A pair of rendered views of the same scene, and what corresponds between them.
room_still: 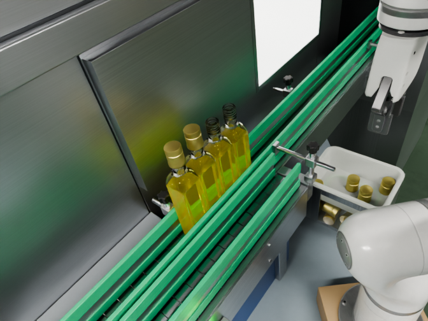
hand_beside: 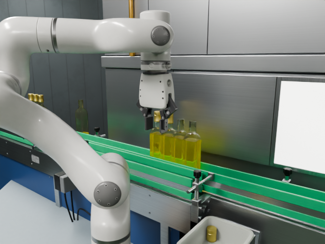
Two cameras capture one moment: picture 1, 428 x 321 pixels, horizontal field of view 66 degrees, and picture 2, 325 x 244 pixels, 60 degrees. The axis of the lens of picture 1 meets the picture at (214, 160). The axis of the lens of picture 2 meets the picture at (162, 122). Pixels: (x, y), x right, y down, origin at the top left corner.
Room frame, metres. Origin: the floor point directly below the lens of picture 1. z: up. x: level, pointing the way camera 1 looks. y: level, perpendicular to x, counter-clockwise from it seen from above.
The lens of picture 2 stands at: (0.29, -1.10, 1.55)
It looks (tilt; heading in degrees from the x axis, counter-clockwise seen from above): 13 degrees down; 80
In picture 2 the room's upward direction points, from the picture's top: straight up
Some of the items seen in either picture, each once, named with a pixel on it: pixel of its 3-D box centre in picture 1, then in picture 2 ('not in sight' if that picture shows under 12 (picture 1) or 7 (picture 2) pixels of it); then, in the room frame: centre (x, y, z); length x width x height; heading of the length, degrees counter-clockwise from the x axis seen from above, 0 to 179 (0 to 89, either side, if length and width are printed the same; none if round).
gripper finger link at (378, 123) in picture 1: (378, 120); (145, 118); (0.39, -0.27, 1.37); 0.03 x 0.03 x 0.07; 43
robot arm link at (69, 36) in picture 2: not in sight; (113, 36); (0.30, -0.33, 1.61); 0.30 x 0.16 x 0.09; 177
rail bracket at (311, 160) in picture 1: (302, 159); (200, 185); (0.58, -0.22, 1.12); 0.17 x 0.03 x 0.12; 43
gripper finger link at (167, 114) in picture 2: (396, 94); (167, 121); (0.44, -0.33, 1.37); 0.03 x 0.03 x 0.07; 43
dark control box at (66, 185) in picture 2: not in sight; (66, 181); (0.05, 0.25, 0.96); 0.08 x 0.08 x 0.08; 43
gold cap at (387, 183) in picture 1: (386, 185); not in sight; (0.56, -0.47, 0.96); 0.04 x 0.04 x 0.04
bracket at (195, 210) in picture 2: (295, 183); (201, 208); (0.59, -0.21, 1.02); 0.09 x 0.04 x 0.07; 43
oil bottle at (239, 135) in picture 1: (235, 157); (191, 158); (0.60, -0.06, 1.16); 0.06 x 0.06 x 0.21; 43
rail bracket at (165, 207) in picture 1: (164, 208); not in sight; (0.52, 0.14, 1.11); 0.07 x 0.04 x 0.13; 43
